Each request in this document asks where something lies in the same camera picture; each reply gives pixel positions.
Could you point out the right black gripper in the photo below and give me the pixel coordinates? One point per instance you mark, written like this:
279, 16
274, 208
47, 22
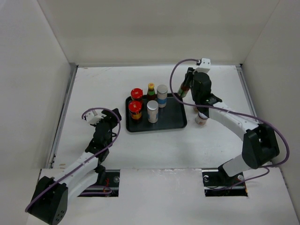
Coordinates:
189, 76

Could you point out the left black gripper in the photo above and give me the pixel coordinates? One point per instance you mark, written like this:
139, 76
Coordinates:
110, 118

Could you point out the yellow-cap sauce bottle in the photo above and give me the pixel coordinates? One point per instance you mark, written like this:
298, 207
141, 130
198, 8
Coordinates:
151, 95
183, 89

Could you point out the blue-label pepper jar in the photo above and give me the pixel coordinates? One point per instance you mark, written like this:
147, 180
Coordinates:
162, 91
152, 111

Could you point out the red-lid chili jar front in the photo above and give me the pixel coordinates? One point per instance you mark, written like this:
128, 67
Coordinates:
135, 109

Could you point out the red-lid chili jar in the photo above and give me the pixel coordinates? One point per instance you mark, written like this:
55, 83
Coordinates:
137, 95
135, 109

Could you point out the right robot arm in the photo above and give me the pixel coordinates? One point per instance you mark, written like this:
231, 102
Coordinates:
259, 143

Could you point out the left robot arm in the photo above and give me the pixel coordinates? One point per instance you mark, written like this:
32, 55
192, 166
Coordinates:
50, 200

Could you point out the black plastic tray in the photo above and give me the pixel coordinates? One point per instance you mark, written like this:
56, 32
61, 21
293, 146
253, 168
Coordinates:
172, 116

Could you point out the small white sauce cup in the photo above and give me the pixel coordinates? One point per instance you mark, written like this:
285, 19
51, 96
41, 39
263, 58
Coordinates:
201, 119

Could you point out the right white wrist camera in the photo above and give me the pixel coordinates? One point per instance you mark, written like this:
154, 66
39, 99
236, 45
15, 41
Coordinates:
203, 65

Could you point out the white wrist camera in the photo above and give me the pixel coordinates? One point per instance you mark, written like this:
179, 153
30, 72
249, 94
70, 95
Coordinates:
203, 65
92, 117

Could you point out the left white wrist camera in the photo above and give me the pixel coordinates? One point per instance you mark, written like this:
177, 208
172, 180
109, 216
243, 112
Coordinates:
92, 117

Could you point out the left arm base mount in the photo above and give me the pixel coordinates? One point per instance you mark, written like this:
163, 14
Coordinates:
107, 185

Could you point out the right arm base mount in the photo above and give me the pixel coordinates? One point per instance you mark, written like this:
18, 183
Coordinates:
215, 185

